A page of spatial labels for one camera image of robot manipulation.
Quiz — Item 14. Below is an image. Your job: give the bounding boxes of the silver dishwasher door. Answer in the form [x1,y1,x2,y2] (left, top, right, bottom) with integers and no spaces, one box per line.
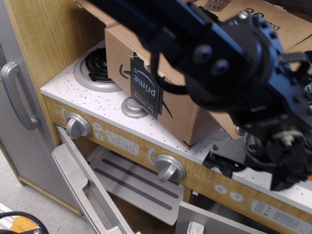
[175,201,262,234]

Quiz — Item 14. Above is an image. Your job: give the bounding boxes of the silver fridge door handle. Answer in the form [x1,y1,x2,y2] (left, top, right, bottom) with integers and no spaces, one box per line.
[0,61,40,131]

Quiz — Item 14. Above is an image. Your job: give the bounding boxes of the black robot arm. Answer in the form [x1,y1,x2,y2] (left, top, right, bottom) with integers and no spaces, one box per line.
[93,0,312,191]

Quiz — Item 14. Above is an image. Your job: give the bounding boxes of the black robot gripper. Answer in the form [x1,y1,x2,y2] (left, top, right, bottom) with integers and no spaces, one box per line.
[209,118,312,191]

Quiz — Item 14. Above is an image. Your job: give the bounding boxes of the silver open oven door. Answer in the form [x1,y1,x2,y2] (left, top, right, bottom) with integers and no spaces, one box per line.
[52,126,134,234]

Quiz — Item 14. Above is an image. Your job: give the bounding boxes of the black coil stove burner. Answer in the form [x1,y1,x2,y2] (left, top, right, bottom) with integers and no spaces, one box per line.
[74,48,122,93]

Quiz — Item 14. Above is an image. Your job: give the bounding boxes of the orange object bottom left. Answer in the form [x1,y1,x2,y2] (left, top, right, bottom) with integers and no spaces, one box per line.
[9,216,37,233]

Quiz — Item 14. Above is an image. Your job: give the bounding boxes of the black tape piece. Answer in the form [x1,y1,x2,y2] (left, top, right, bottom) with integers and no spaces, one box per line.
[202,152,217,169]

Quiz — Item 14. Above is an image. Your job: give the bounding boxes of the black cable bottom left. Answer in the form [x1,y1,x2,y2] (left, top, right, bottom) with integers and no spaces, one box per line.
[0,211,48,234]

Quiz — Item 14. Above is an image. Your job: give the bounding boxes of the silver right stove knob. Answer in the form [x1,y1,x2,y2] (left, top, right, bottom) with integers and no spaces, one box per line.
[155,154,187,183]

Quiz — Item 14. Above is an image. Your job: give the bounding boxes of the brown cardboard Amazon box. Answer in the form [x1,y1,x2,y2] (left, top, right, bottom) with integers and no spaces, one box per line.
[74,0,312,150]

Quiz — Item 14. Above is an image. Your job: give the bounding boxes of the silver stove knob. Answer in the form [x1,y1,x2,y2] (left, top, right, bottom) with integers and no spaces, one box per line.
[66,112,92,139]
[155,154,187,183]

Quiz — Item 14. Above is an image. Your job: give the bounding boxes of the white oven rack shelf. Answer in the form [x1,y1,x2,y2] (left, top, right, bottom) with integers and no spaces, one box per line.
[87,146,184,226]

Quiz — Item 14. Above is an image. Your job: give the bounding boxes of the silver left stove knob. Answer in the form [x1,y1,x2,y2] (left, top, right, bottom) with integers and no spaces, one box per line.
[66,112,92,139]

